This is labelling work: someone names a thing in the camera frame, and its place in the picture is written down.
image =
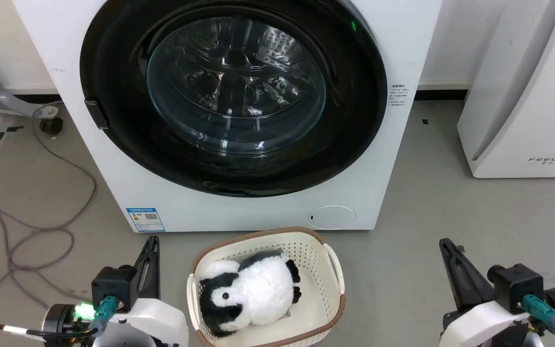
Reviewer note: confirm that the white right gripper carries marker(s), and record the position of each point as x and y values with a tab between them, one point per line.
482	323

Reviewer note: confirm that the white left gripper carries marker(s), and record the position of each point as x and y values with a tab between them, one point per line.
154	320

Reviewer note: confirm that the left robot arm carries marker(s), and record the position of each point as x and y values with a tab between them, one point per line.
58	323

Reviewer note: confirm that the white front-load washing machine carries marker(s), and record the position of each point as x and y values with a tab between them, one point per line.
113	159

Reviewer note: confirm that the black round washer door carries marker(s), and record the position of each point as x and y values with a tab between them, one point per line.
354	125

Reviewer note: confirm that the blue energy label sticker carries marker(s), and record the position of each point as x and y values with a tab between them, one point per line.
145	219

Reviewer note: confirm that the black and white plush penguin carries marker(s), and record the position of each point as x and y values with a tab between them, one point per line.
258	294

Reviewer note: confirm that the cream perforated laundry basket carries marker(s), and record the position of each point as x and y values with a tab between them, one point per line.
316	270

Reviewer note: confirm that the black caster wheel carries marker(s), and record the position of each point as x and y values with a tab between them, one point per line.
51	125

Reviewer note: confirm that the white Feelbird appliance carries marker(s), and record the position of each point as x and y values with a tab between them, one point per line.
523	96

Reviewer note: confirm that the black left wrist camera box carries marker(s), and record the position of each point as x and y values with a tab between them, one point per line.
113	286

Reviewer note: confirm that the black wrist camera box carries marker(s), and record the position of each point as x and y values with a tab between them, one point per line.
113	286
516	284

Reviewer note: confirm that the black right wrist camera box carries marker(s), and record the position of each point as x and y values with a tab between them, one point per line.
516	284

